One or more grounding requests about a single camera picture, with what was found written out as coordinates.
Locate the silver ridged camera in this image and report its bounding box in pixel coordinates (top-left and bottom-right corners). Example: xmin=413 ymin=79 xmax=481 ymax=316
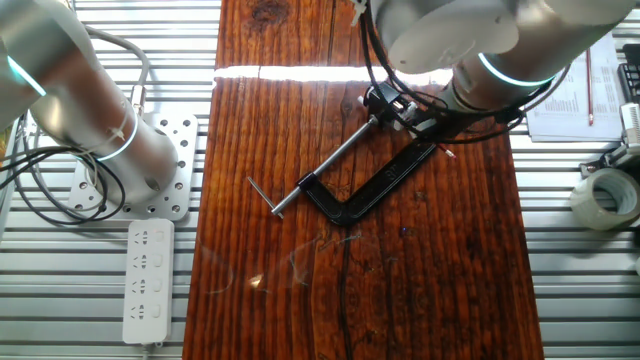
xmin=619 ymin=102 xmax=640 ymax=151

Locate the black C-clamp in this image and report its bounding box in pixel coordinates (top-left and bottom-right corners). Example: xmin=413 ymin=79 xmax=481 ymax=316
xmin=247 ymin=115 xmax=438 ymax=228

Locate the brown wooden board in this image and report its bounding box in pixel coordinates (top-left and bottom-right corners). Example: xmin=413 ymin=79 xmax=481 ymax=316
xmin=181 ymin=0 xmax=546 ymax=360

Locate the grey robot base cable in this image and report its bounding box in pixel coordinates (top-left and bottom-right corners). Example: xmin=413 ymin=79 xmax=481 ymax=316
xmin=84 ymin=24 xmax=152 ymax=117

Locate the black keyboard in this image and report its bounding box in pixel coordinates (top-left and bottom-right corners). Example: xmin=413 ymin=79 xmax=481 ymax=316
xmin=617 ymin=43 xmax=640 ymax=104

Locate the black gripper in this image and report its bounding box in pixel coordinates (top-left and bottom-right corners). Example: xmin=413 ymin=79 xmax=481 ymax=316
xmin=399 ymin=101 xmax=484 ymax=147

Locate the black base cable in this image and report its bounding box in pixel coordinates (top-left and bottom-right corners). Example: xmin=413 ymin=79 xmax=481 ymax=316
xmin=0 ymin=143 xmax=127 ymax=226

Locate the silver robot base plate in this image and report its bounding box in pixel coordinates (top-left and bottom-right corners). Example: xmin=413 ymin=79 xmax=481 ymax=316
xmin=68 ymin=112 xmax=200 ymax=222

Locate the white power strip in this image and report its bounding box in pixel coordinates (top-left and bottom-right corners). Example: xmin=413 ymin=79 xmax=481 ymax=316
xmin=122 ymin=218 xmax=176 ymax=347

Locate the printed paper sheet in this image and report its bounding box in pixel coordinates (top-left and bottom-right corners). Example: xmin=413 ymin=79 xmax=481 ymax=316
xmin=524 ymin=30 xmax=627 ymax=144

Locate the clear tape roll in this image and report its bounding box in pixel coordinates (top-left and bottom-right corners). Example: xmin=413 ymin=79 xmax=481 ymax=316
xmin=569 ymin=167 xmax=640 ymax=232

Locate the red pen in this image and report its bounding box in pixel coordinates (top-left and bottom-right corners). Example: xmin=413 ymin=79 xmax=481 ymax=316
xmin=585 ymin=47 xmax=596 ymax=127

